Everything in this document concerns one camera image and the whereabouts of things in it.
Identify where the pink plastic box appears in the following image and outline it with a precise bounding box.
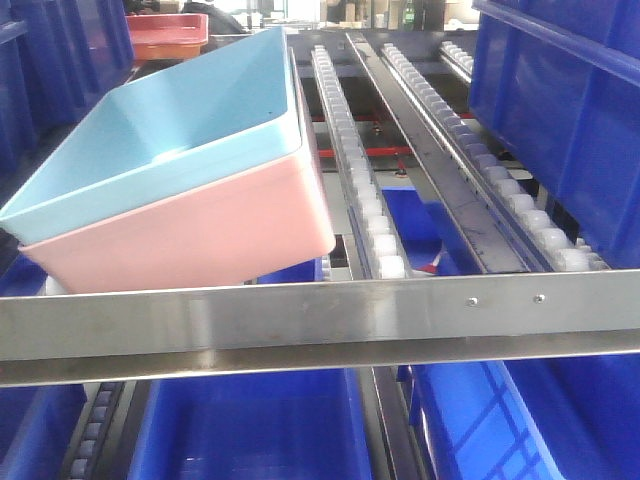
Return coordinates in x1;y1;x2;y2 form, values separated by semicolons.
21;149;335;293

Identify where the blue bin lower right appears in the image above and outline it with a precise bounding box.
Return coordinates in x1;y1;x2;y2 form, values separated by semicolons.
398;354;639;479

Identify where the white roller track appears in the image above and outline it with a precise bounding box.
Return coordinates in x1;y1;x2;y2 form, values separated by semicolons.
382;43;610;272
311;45;412;280

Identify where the red plastic tray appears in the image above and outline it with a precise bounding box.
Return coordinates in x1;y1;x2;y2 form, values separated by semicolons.
126;13;209;61

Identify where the blue bin lower middle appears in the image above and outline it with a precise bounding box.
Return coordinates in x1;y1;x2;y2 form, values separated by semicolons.
128;369;372;479

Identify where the white roller track right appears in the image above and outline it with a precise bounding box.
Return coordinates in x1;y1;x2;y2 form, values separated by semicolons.
382;43;610;272

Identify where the blue bin far left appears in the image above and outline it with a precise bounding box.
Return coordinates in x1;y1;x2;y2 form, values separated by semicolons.
1;0;134;174

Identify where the white roller track middle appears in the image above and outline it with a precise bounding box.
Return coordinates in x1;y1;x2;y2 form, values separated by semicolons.
311;45;412;280

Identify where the light blue plastic box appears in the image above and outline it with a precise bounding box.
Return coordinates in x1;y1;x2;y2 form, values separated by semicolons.
1;28;301;245

